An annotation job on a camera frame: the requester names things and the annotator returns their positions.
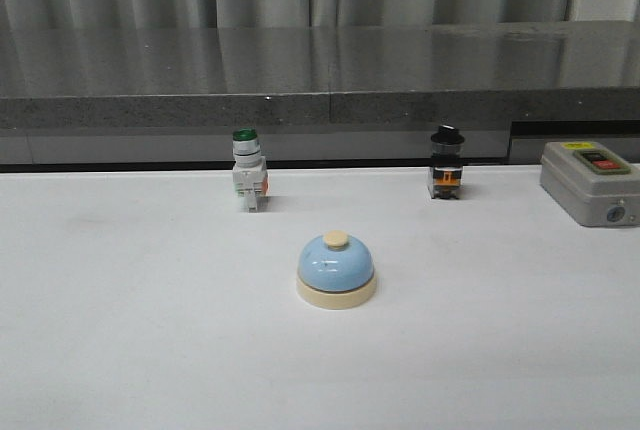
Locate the green indicator light switch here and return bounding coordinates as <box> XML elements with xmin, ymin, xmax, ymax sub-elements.
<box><xmin>232</xmin><ymin>128</ymin><xmax>268</xmax><ymax>211</ymax></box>

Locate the grey granite counter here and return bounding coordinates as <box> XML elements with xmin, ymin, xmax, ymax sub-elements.
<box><xmin>1</xmin><ymin>21</ymin><xmax>639</xmax><ymax>171</ymax></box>

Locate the black rotary selector switch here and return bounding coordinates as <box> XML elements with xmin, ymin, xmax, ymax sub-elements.
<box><xmin>428</xmin><ymin>124</ymin><xmax>465</xmax><ymax>199</ymax></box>

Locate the blue call bell cream base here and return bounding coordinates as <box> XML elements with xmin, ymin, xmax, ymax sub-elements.
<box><xmin>296</xmin><ymin>230</ymin><xmax>377</xmax><ymax>310</ymax></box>

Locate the grey on off switch box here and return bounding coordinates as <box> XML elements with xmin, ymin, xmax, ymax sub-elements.
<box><xmin>540</xmin><ymin>141</ymin><xmax>639</xmax><ymax>227</ymax></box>

